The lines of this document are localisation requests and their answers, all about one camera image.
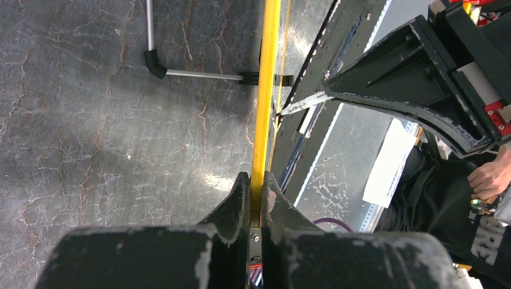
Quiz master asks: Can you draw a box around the person's hand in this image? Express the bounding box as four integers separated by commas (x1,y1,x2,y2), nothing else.
468,152,510,202

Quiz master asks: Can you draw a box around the person in black shirt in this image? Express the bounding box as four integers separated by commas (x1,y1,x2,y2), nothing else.
376,146,510,288

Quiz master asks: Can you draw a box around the white black marker pen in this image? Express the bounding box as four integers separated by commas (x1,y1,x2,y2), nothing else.
278,91,334,116

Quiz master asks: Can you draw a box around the grey slotted cable duct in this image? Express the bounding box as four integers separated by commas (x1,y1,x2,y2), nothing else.
357,121,420,234

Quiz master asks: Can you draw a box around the white paper sheet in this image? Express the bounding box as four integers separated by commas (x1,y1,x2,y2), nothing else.
362,117,418,209

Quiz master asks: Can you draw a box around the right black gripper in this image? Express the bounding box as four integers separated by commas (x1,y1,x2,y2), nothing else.
322,1,510,158

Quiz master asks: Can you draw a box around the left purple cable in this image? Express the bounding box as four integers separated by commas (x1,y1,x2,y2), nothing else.
312,217,356,234

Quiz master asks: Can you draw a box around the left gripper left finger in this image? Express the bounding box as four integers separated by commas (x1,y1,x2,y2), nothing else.
36,172,250,288

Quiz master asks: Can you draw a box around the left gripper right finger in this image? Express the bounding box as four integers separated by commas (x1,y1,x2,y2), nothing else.
261,172,460,288

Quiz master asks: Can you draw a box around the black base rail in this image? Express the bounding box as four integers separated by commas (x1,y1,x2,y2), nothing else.
271,1,391,200

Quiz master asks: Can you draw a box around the yellow framed whiteboard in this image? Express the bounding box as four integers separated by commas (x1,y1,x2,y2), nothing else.
143,1,281,229

